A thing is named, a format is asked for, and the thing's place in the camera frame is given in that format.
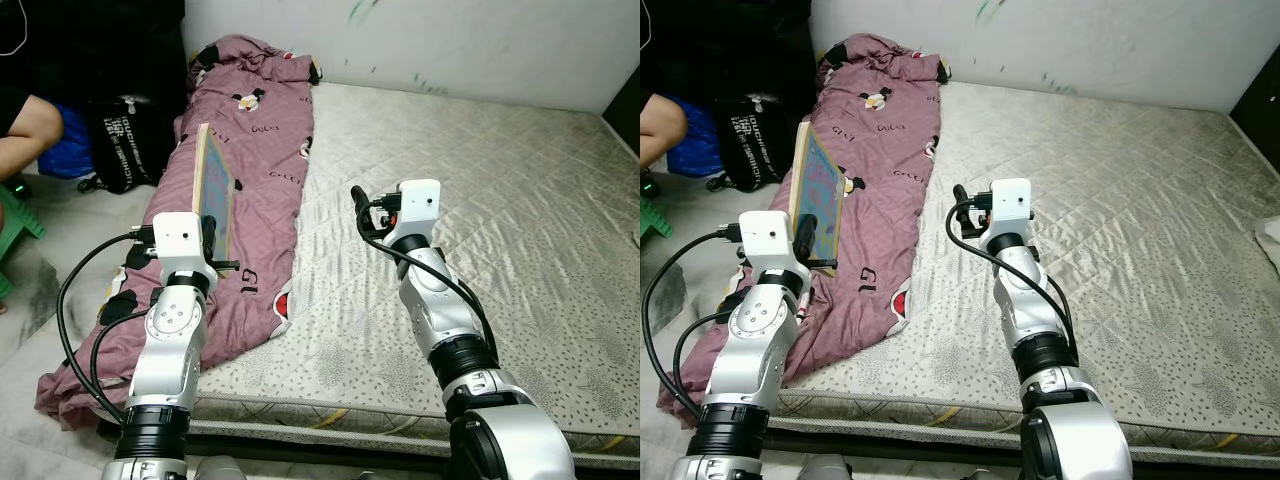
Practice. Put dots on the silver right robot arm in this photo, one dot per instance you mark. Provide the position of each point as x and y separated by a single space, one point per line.
1040 320
450 320

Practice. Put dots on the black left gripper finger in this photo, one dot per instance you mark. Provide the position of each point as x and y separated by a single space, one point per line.
805 240
210 240

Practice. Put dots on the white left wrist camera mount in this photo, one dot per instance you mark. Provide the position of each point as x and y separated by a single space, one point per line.
178 240
765 240

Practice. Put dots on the green plastic stool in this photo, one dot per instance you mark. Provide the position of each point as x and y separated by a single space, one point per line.
652 218
18 215

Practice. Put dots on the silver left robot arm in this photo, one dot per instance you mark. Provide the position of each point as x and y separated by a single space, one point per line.
165 360
745 360

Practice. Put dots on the black bag with white print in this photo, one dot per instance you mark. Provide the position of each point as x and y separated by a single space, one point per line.
130 140
755 140

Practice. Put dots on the grey robot leg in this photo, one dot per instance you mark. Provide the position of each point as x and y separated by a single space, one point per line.
825 470
220 470

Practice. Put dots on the colourful children's board book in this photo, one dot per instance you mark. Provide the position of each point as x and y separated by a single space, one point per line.
218 180
822 185

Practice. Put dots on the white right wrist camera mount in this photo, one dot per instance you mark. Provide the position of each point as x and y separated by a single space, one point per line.
418 205
1010 205

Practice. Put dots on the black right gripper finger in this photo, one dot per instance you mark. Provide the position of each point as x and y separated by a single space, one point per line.
962 198
361 200

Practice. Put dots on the purple printed blanket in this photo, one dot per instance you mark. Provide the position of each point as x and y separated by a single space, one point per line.
260 130
890 130

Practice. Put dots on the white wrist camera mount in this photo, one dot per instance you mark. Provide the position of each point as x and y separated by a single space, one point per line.
418 205
1010 205
178 240
765 240

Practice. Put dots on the white quilted mattress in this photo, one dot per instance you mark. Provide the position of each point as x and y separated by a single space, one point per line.
1130 270
500 250

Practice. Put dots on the blue plastic bag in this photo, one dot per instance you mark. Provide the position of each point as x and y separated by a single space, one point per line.
65 150
695 150

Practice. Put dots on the white pillow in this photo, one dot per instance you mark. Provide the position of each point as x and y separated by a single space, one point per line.
1270 245

